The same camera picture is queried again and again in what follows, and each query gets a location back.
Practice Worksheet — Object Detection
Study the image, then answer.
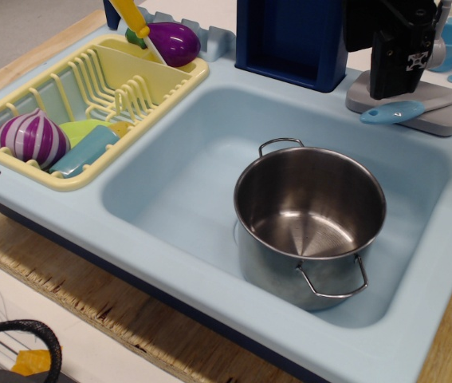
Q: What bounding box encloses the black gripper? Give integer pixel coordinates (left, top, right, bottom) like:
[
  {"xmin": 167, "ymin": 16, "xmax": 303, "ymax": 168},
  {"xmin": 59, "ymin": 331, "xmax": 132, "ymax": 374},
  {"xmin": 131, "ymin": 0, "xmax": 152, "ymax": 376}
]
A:
[{"xmin": 342, "ymin": 1, "xmax": 449, "ymax": 100}]

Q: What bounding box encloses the blue handled white spoon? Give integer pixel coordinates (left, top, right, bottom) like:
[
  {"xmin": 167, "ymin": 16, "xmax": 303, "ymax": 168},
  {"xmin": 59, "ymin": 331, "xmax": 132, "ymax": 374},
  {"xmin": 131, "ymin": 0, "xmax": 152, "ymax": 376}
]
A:
[{"xmin": 360, "ymin": 93, "xmax": 452, "ymax": 124}]

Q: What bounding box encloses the stainless steel pot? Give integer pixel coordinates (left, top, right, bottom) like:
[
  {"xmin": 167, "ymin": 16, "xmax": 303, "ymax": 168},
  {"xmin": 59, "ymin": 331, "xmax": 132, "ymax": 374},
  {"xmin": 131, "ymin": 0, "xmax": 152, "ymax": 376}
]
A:
[{"xmin": 234, "ymin": 138, "xmax": 387, "ymax": 310}]

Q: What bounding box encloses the dark blue box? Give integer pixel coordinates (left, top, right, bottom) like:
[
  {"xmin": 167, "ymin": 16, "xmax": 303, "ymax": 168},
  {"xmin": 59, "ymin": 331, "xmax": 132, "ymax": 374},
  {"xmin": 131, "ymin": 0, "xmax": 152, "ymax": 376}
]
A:
[{"xmin": 235, "ymin": 0, "xmax": 348, "ymax": 93}]

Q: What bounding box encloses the purple toy eggplant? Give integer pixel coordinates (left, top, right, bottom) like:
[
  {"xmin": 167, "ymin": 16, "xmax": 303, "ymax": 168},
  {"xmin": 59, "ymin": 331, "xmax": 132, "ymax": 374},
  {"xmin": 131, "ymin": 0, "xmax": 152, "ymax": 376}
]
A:
[{"xmin": 125, "ymin": 22, "xmax": 201, "ymax": 68}]

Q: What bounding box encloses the light blue toy sink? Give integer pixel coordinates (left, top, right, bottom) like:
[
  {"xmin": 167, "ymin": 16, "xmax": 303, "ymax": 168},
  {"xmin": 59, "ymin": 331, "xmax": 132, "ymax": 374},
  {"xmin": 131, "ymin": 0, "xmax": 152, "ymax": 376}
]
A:
[{"xmin": 0, "ymin": 6, "xmax": 452, "ymax": 383}]

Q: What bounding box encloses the light blue toy block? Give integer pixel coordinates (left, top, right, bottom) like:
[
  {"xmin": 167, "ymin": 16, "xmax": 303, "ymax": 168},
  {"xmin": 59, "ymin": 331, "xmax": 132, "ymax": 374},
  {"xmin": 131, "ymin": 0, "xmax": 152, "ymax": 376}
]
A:
[{"xmin": 49, "ymin": 125, "xmax": 120, "ymax": 179}]

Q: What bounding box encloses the green toy piece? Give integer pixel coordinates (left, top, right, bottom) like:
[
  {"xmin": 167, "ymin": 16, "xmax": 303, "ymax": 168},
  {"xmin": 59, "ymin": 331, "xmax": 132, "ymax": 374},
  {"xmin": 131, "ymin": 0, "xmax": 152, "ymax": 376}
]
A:
[{"xmin": 59, "ymin": 119, "xmax": 111, "ymax": 148}]

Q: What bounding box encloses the yellow dish rack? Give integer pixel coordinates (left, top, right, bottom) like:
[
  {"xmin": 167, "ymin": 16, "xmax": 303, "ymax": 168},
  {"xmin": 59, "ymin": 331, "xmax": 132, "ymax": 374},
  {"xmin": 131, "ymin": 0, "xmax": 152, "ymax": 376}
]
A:
[{"xmin": 0, "ymin": 34, "xmax": 209, "ymax": 192}]

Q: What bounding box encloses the purple striped toy onion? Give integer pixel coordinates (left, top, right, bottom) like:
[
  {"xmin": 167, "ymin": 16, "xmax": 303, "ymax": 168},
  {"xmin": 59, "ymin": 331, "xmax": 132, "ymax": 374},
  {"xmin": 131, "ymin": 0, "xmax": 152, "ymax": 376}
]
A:
[{"xmin": 0, "ymin": 109, "xmax": 71, "ymax": 169}]

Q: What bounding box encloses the orange tape piece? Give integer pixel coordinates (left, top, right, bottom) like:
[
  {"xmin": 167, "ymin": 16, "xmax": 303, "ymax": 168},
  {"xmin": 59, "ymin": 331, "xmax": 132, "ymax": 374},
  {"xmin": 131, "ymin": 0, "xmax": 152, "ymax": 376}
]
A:
[{"xmin": 10, "ymin": 349, "xmax": 61, "ymax": 377}]

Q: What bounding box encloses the yellow handled toy knife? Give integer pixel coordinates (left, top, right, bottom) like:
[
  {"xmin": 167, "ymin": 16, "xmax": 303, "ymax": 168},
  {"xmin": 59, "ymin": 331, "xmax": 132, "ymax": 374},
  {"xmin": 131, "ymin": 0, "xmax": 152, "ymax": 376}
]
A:
[{"xmin": 110, "ymin": 0, "xmax": 167, "ymax": 65}]

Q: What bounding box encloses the black braided cable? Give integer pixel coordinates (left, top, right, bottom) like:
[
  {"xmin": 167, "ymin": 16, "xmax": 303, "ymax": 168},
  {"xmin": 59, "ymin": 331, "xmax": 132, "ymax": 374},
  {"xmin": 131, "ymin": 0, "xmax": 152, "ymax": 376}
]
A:
[{"xmin": 0, "ymin": 318, "xmax": 64, "ymax": 383}]

